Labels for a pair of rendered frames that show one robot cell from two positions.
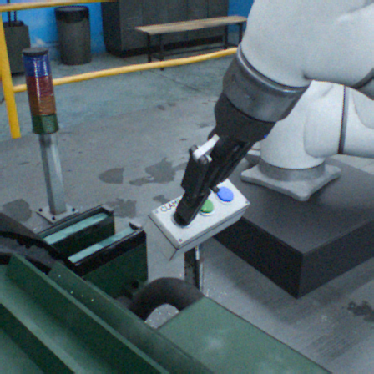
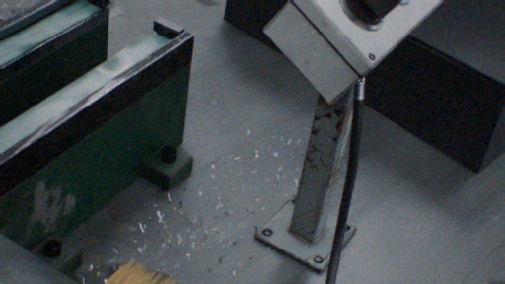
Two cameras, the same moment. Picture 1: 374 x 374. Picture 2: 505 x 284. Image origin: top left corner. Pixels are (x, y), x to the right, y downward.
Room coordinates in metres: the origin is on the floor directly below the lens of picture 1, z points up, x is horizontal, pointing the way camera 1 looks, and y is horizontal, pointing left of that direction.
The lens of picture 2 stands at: (0.19, 0.22, 1.34)
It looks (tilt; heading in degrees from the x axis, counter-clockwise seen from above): 38 degrees down; 343
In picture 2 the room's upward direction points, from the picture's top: 9 degrees clockwise
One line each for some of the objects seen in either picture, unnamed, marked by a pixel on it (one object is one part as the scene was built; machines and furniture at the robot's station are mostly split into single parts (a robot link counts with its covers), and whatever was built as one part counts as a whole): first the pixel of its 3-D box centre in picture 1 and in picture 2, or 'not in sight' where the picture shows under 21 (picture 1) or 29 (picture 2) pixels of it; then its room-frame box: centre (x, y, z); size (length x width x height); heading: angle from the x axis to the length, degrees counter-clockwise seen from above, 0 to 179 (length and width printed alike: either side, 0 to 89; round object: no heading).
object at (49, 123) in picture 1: (44, 120); not in sight; (1.12, 0.33, 1.05); 0.06 x 0.06 x 0.04
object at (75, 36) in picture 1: (73, 35); not in sight; (5.85, 1.28, 0.30); 0.39 x 0.39 x 0.60
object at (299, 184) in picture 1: (285, 164); not in sight; (1.11, -0.24, 0.94); 0.22 x 0.18 x 0.06; 47
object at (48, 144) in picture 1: (47, 138); not in sight; (1.12, 0.33, 1.01); 0.08 x 0.08 x 0.42; 46
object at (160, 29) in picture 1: (195, 42); not in sight; (5.88, -0.11, 0.22); 1.40 x 0.33 x 0.43; 124
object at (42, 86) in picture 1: (39, 83); not in sight; (1.12, 0.33, 1.14); 0.06 x 0.06 x 0.04
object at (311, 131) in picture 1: (300, 112); not in sight; (1.10, -0.26, 1.08); 0.18 x 0.16 x 0.22; 75
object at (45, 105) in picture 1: (42, 102); not in sight; (1.12, 0.33, 1.10); 0.06 x 0.06 x 0.04
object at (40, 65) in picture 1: (37, 63); not in sight; (1.12, 0.33, 1.19); 0.06 x 0.06 x 0.04
